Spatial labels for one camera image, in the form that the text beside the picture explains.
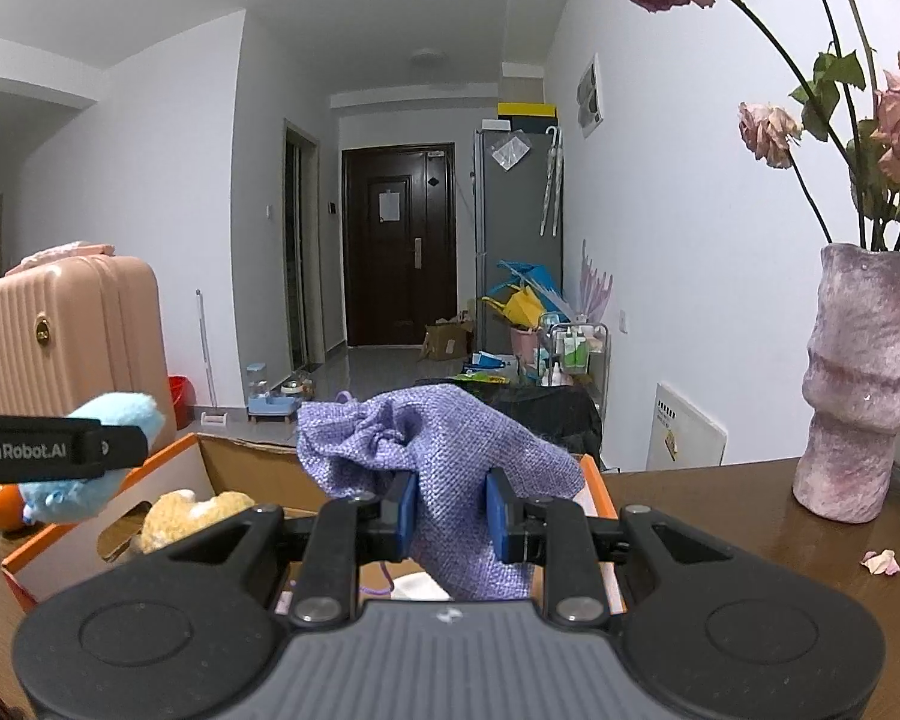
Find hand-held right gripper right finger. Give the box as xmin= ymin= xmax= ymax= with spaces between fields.
xmin=486 ymin=466 xmax=737 ymax=627

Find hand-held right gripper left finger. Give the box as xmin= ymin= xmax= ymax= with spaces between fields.
xmin=150 ymin=471 xmax=419 ymax=629

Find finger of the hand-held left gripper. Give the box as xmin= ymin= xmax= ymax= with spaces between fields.
xmin=71 ymin=420 xmax=149 ymax=479

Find light blue plush toy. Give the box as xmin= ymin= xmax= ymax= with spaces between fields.
xmin=19 ymin=391 xmax=166 ymax=524

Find white round sponge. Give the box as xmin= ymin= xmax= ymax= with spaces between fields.
xmin=391 ymin=574 xmax=452 ymax=602

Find purple drawstring pouch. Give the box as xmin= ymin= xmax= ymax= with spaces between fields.
xmin=296 ymin=384 xmax=586 ymax=602

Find orange cardboard box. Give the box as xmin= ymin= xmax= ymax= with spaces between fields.
xmin=1 ymin=431 xmax=620 ymax=616

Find white and yellow plush toy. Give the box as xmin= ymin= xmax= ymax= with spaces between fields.
xmin=136 ymin=490 xmax=256 ymax=556

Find orange fruit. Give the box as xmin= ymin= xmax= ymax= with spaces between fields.
xmin=0 ymin=484 xmax=29 ymax=533

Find red bucket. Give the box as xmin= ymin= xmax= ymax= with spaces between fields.
xmin=169 ymin=375 xmax=193 ymax=430

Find black bag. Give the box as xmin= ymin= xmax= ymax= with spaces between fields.
xmin=416 ymin=377 xmax=605 ymax=473

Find pink ribbed suitcase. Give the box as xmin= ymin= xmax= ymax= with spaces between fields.
xmin=0 ymin=255 xmax=177 ymax=458

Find white mop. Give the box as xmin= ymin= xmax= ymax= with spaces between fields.
xmin=195 ymin=289 xmax=230 ymax=428

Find colourful packets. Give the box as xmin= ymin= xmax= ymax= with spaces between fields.
xmin=461 ymin=351 xmax=515 ymax=383

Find blue pet water feeder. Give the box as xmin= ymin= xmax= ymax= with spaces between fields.
xmin=246 ymin=364 xmax=317 ymax=421

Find pink bucket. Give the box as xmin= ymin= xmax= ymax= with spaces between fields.
xmin=510 ymin=326 xmax=545 ymax=368

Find brown cardboard box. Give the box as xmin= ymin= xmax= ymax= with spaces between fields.
xmin=420 ymin=319 xmax=473 ymax=362

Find metal cart with bottles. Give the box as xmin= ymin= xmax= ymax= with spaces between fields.
xmin=536 ymin=315 xmax=610 ymax=391

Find pink folded cloth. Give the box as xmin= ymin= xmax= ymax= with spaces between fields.
xmin=4 ymin=242 xmax=115 ymax=276

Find white board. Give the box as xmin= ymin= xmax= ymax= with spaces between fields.
xmin=646 ymin=381 xmax=728 ymax=472

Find blue folded item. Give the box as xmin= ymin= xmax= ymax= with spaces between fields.
xmin=495 ymin=260 xmax=571 ymax=323

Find dark brown entrance door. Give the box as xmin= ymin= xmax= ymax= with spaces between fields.
xmin=341 ymin=142 xmax=458 ymax=350

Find dark framed glass door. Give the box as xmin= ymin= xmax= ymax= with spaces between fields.
xmin=283 ymin=118 xmax=323 ymax=370

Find grey refrigerator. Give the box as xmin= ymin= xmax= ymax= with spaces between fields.
xmin=472 ymin=127 xmax=563 ymax=357

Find white folded umbrella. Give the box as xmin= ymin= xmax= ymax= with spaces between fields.
xmin=538 ymin=127 xmax=565 ymax=237

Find clear plastic bag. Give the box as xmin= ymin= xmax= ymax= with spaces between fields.
xmin=491 ymin=133 xmax=532 ymax=170

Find purple textured vase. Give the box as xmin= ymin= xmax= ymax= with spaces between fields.
xmin=793 ymin=242 xmax=900 ymax=524

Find yellow and black box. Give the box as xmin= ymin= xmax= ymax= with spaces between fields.
xmin=496 ymin=101 xmax=558 ymax=132

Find purple wall decoration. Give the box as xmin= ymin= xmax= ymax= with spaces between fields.
xmin=579 ymin=238 xmax=614 ymax=323

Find wall poster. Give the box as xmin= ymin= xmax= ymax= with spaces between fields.
xmin=576 ymin=52 xmax=607 ymax=140

